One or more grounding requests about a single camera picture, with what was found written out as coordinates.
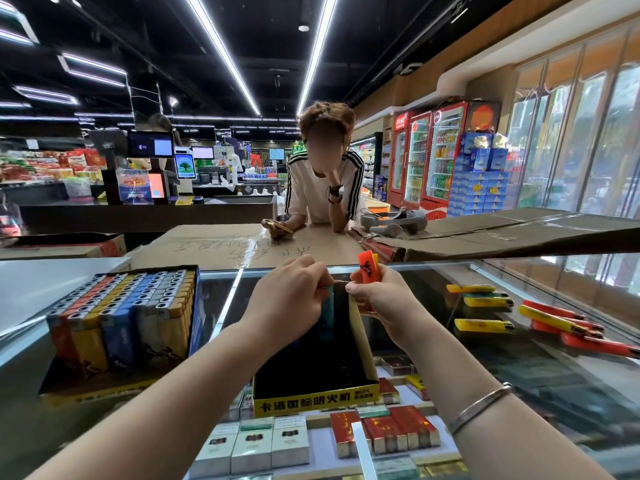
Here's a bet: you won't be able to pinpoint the stack of blue boxes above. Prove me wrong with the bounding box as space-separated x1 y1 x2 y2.
446 132 511 217

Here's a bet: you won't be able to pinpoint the grey handheld device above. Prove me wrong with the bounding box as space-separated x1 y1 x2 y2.
359 207 429 239

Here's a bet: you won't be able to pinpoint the screen with green tree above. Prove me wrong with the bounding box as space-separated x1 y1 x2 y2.
173 152 197 181

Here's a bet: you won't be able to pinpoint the person's left forearm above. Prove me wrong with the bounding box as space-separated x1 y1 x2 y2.
24 322 281 480

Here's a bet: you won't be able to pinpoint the silver bracelet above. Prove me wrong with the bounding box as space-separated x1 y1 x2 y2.
446 383 515 436

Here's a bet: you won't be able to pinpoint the glass shop doors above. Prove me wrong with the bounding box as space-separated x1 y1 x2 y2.
504 30 640 221

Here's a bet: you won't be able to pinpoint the white cigarette pack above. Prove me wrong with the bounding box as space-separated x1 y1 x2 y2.
271 415 311 469
192 422 240 479
230 418 275 475

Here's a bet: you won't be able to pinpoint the red lighter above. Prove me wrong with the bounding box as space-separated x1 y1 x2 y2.
522 300 586 321
530 319 605 336
560 333 640 360

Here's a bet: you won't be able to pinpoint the person's right forearm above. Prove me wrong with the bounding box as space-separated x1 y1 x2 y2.
414 339 617 480

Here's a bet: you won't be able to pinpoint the long ceiling light strip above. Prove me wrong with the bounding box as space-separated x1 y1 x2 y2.
296 0 340 117
183 0 262 117

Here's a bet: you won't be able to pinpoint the brown cardboard box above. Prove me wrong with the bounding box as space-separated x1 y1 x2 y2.
0 233 129 261

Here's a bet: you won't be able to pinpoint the small red cigarette pack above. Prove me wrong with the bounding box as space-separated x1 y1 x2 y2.
377 377 401 406

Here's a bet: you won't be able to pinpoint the shelf of snack packets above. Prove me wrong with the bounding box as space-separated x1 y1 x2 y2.
0 149 107 186

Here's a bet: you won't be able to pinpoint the rows of boxed lighters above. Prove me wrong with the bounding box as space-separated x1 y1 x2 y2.
46 268 197 379

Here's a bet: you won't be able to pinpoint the flat cardboard sheet with writing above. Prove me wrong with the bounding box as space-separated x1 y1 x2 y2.
127 223 372 271

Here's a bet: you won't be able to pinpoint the yellow cigarette pack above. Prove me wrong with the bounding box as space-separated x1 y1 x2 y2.
404 374 431 402

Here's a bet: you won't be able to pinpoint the person's left hand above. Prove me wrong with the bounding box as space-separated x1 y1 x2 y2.
239 254 335 352

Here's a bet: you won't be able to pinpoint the orange lighter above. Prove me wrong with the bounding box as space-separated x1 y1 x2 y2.
350 250 382 285

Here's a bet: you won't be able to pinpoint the person's right hand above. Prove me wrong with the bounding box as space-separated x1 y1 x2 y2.
345 265 447 353

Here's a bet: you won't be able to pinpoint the glass display counter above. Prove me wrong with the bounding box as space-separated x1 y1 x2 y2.
0 255 640 480

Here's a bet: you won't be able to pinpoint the wide red drinks cooler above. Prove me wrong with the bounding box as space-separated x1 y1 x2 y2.
419 100 502 221

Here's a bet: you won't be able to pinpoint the black and yellow display box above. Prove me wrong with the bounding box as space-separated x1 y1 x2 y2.
252 282 381 419

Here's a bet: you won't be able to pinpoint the dark checkout counter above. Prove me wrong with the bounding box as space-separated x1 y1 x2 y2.
19 194 279 235

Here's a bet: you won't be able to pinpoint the large flattened cardboard box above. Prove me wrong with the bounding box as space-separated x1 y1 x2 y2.
399 207 640 263

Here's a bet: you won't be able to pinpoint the full lighter display box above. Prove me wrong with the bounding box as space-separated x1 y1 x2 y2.
39 265 206 406

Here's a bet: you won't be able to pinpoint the dark cigarette pack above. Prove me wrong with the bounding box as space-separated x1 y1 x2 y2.
380 356 416 377

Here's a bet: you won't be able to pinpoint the blue and orange sign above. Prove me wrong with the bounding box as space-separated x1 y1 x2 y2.
115 168 154 203

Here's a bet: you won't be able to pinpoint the narrow red drinks cooler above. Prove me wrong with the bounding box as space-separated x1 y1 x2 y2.
387 111 412 209
402 110 434 209

